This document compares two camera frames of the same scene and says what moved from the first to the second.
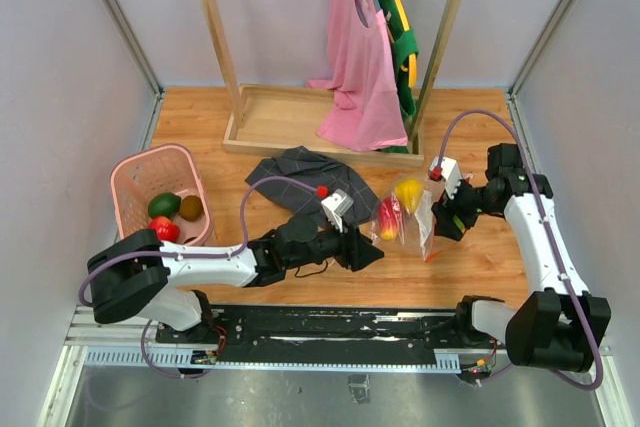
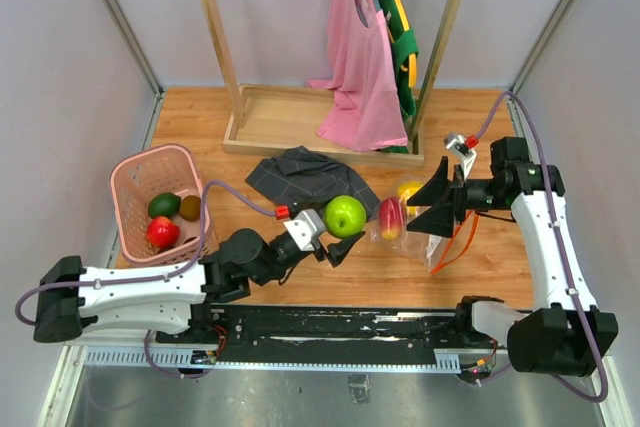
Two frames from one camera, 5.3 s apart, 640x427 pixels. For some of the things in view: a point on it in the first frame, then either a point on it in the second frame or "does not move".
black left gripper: (356, 250) -> (337, 251)
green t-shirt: (405, 46) does not move
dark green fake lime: (165, 204) does not move
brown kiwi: (191, 208) does not move
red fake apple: (166, 229) does not move
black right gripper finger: (441, 213) -> (439, 189)
